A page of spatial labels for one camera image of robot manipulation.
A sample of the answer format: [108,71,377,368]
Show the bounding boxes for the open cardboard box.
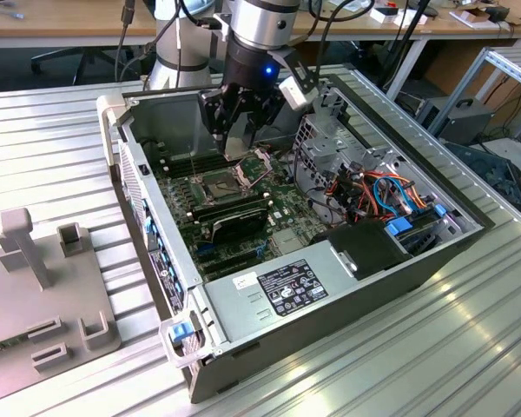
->
[449,4,511,30]

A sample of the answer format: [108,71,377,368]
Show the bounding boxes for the grey plastic parts rack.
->
[0,208,123,407]

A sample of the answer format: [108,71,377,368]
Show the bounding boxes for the blue wire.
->
[372,175,414,217]

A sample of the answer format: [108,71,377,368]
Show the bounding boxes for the silver metal drive cage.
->
[293,113,377,202]

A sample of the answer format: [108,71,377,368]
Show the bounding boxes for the silver chipset heatsink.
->
[270,228,306,256]

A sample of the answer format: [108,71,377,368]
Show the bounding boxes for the blue disk carrier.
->
[384,218,414,239]

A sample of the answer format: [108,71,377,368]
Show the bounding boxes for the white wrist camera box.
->
[280,76,318,109]

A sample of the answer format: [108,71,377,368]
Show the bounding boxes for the wooden desk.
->
[0,0,157,50]
[299,0,521,43]

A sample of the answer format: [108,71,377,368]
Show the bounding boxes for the black plastic fan shroud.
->
[308,216,414,281]

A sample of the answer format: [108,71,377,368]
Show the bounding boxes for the silver-topped CPU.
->
[222,125,249,161]

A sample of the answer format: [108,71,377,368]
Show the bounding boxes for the black camera bracket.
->
[268,45,320,95]

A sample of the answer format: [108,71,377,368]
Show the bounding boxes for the open grey PC case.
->
[96,74,497,405]

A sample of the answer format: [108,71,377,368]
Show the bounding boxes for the black stand pole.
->
[382,0,431,88]

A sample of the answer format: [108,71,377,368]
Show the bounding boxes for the aluminium profile frame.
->
[427,46,521,136]

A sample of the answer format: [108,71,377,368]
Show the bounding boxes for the black and green expansion card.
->
[210,209,269,245]

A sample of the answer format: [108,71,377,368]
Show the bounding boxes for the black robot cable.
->
[315,0,378,83]
[114,0,136,84]

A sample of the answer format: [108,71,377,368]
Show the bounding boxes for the green motherboard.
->
[141,138,331,283]

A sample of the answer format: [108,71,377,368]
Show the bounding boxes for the black box with handle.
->
[416,97,497,147]

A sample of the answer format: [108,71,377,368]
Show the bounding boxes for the RAM slot with black clips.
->
[161,149,227,168]
[164,156,241,175]

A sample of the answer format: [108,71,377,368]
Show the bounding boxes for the silver power supply unit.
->
[201,240,362,349]

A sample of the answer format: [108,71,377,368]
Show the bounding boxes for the black office chair base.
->
[29,45,136,87]

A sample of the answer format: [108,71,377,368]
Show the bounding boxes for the RAM slot with white clips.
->
[159,145,227,163]
[162,153,239,171]

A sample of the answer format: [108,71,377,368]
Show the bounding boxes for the black expansion slot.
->
[195,248,260,267]
[204,258,262,278]

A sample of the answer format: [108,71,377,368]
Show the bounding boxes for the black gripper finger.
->
[242,92,285,145]
[197,88,241,152]

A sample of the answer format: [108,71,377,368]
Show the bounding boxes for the blue plastic case latch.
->
[168,321,193,345]

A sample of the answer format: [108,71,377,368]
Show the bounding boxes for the black wire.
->
[291,145,333,218]

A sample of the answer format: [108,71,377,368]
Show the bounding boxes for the CPU socket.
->
[189,168,247,206]

